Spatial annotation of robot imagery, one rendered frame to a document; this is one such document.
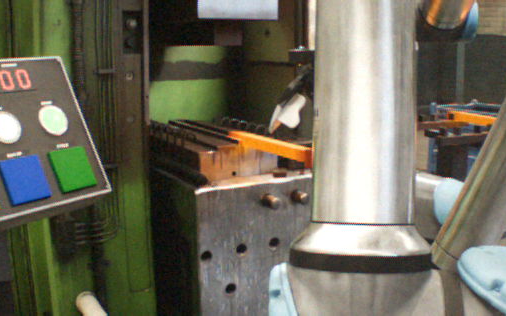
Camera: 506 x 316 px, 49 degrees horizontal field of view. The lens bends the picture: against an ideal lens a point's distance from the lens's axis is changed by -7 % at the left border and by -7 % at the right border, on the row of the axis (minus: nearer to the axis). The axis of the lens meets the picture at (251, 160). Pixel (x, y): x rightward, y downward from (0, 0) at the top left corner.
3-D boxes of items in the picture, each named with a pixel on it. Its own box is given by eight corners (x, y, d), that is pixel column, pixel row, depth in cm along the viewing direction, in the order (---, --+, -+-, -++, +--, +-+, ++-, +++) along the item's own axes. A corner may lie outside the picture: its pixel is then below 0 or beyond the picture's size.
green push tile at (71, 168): (98, 183, 100) (82, 145, 101) (64, 192, 94) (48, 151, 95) (93, 187, 101) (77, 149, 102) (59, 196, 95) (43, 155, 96)
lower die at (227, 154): (277, 172, 138) (277, 136, 137) (199, 182, 128) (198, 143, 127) (200, 145, 174) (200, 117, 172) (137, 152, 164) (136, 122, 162)
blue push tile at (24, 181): (52, 195, 92) (36, 153, 93) (14, 205, 86) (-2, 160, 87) (47, 198, 93) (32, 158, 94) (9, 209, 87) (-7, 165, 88)
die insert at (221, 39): (241, 45, 139) (241, 21, 138) (213, 45, 135) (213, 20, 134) (190, 46, 165) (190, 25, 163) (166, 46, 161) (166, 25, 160)
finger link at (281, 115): (273, 141, 105) (310, 105, 103) (258, 121, 109) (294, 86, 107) (282, 148, 107) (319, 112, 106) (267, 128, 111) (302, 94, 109)
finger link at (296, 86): (277, 104, 106) (311, 70, 104) (273, 100, 107) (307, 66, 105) (290, 116, 109) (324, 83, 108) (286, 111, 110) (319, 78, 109)
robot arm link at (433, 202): (448, 247, 79) (453, 188, 77) (395, 228, 88) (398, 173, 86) (482, 236, 82) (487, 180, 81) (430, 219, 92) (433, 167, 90)
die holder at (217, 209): (333, 335, 149) (341, 170, 140) (203, 374, 130) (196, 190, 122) (232, 269, 197) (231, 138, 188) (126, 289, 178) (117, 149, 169)
